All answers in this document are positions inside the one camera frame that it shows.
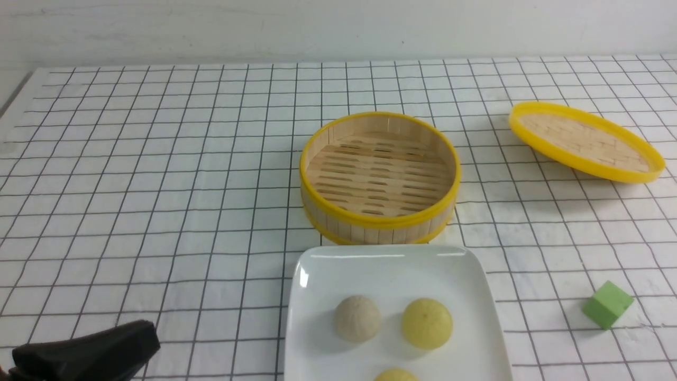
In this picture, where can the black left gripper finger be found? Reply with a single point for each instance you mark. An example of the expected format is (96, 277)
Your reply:
(114, 354)

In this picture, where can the white steamed bun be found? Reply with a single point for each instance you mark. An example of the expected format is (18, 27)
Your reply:
(356, 319)

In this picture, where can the yellow steamed bun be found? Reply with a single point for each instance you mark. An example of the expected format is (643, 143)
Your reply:
(426, 324)
(396, 374)

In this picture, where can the yellow steamed bun on plate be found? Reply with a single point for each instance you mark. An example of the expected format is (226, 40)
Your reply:
(396, 374)

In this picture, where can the white square ceramic plate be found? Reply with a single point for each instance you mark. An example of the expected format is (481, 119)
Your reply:
(392, 276)

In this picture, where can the white checkered tablecloth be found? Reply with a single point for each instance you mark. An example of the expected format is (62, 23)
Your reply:
(171, 193)

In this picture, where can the yellow rimmed bamboo steamer basket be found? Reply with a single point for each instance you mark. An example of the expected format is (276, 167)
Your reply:
(379, 178)

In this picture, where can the green foam cube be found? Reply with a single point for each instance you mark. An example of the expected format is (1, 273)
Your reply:
(607, 305)

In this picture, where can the yellow rimmed bamboo steamer lid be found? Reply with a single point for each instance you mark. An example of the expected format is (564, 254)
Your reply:
(586, 142)

